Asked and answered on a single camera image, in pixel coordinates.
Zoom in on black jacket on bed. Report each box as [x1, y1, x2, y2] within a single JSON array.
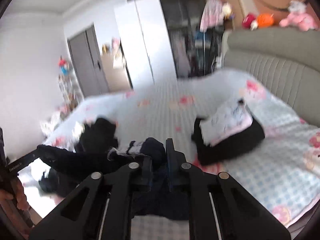
[[36, 118, 118, 197]]

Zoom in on folded pink garment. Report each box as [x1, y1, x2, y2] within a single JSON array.
[[209, 112, 253, 146]]

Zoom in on navy striped track pants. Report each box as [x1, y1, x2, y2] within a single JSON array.
[[36, 137, 190, 221]]

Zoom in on blue checkered cartoon blanket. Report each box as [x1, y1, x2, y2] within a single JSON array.
[[30, 69, 319, 239]]

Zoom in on folded white printed garment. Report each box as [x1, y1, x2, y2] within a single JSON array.
[[200, 99, 253, 146]]

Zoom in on white wardrobe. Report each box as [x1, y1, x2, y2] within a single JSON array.
[[114, 0, 177, 89]]

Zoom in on folded black garment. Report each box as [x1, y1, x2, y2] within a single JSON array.
[[191, 116, 265, 166]]

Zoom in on clothes rack with garments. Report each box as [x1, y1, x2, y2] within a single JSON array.
[[160, 0, 234, 79]]

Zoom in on person left hand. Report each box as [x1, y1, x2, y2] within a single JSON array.
[[1, 178, 29, 211]]

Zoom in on orange plush toy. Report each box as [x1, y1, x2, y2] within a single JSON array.
[[256, 13, 274, 28]]

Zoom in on small white shelf rack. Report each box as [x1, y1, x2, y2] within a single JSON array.
[[57, 73, 84, 111]]

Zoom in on grey door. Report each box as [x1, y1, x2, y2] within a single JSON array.
[[67, 25, 110, 97]]

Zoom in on beige refrigerator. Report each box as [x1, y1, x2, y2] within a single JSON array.
[[100, 53, 131, 92]]

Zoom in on red blue plush toy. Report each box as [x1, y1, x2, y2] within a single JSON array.
[[58, 56, 69, 75]]

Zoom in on grey padded headboard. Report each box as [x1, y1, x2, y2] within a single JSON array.
[[221, 27, 319, 126]]

